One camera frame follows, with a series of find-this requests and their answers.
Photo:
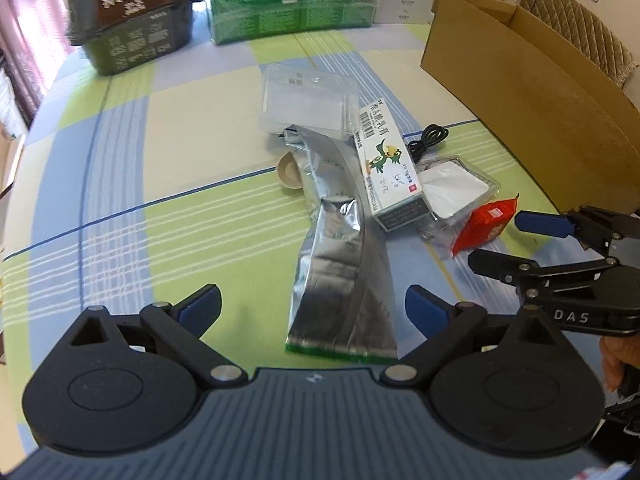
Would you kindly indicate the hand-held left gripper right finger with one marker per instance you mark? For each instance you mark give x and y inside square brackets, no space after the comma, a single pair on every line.
[425,310]

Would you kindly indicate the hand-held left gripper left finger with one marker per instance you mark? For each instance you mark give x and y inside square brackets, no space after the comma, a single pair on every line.
[200,307]

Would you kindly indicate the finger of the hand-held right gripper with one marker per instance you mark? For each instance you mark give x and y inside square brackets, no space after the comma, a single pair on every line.
[500,266]
[542,223]

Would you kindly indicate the silver foil bag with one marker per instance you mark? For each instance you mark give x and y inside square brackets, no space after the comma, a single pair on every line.
[340,270]

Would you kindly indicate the cardboard box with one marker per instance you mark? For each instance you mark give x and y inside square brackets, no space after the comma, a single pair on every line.
[525,85]

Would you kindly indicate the beige round cap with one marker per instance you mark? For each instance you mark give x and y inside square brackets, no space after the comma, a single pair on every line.
[287,172]

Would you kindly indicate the large clear plastic case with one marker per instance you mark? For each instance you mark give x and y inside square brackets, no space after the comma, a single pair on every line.
[310,100]

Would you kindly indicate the plaid cloth covered desktop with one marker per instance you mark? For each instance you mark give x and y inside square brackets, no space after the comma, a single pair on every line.
[150,160]

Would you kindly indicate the person's right hand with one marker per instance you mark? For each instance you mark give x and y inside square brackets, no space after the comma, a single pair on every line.
[612,360]

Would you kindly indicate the red snack packet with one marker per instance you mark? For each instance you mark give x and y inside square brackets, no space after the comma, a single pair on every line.
[487,222]

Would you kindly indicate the clear box with white insert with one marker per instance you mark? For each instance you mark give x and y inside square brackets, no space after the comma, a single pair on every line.
[457,187]

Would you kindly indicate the white and green medicine box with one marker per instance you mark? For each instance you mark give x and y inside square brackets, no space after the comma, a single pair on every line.
[385,160]

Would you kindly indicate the dark box with brown label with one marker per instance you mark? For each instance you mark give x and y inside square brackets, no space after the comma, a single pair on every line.
[135,35]

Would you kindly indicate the green wrapped pack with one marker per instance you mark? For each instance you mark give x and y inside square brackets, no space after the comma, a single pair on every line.
[290,15]

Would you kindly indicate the pink patterned curtain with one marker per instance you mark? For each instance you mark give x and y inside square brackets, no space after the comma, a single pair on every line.
[30,35]

